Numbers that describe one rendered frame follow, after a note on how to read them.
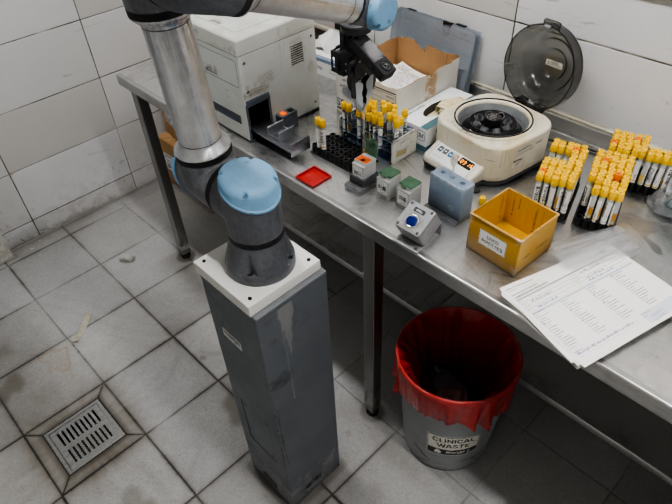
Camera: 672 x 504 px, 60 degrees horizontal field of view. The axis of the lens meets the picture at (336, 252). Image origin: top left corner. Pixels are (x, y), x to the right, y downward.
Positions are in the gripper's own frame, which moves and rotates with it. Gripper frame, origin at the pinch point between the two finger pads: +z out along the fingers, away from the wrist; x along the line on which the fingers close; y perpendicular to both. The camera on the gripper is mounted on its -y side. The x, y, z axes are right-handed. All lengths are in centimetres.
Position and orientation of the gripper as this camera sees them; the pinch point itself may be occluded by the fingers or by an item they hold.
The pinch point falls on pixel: (363, 107)
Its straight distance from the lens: 147.6
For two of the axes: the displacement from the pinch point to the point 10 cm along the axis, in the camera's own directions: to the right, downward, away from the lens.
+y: -7.1, -4.6, 5.4
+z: 0.4, 7.4, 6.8
